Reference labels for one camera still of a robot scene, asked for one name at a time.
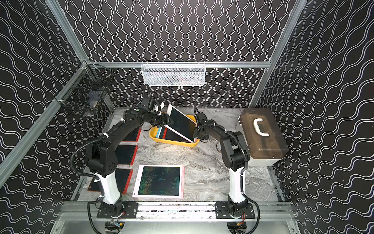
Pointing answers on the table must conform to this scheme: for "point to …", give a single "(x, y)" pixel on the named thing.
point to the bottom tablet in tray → (166, 133)
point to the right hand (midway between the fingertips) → (198, 136)
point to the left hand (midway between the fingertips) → (171, 119)
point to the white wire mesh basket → (191, 73)
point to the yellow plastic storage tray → (154, 131)
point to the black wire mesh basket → (83, 92)
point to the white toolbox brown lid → (265, 143)
